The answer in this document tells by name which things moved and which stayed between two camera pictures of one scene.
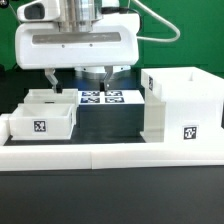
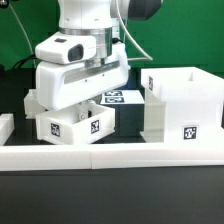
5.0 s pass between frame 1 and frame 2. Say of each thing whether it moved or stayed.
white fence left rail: stayed
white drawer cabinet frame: stayed
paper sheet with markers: stayed
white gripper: moved
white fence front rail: stayed
